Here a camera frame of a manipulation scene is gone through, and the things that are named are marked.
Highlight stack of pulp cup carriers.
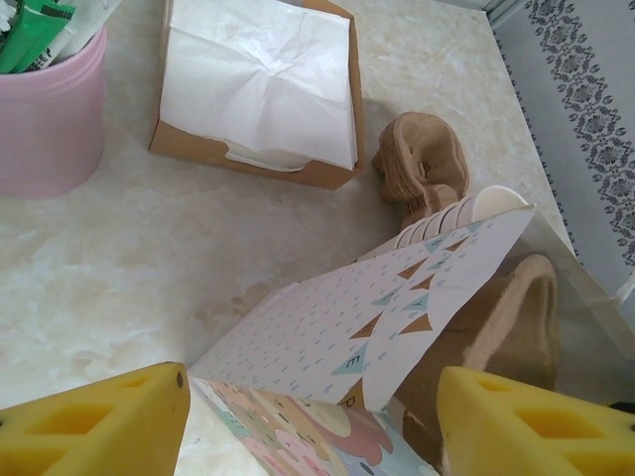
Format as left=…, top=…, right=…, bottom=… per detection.
left=371, top=111, right=471, bottom=229

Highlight white paper napkins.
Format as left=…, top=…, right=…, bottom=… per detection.
left=159, top=0, right=359, bottom=173
left=147, top=0, right=367, bottom=192

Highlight pink plastic cup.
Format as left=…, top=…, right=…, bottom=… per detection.
left=0, top=24, right=109, bottom=199

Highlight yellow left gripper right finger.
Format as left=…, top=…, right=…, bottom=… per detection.
left=438, top=365, right=635, bottom=476

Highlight green sugar sachet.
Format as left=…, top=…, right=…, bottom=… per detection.
left=0, top=14, right=24, bottom=57
left=0, top=0, right=76, bottom=74

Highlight white paper sachet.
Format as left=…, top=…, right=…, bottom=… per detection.
left=54, top=0, right=116, bottom=57

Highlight brown pulp cup carrier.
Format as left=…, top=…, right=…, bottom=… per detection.
left=391, top=251, right=560, bottom=476

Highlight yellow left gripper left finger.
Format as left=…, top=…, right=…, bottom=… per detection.
left=0, top=360, right=191, bottom=476

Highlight stack of white paper cups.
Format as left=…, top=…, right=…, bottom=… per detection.
left=394, top=184, right=530, bottom=249

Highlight patterned paper takeout bag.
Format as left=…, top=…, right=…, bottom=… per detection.
left=188, top=201, right=635, bottom=476

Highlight aluminium frame post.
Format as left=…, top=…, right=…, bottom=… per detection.
left=483, top=0, right=527, bottom=26

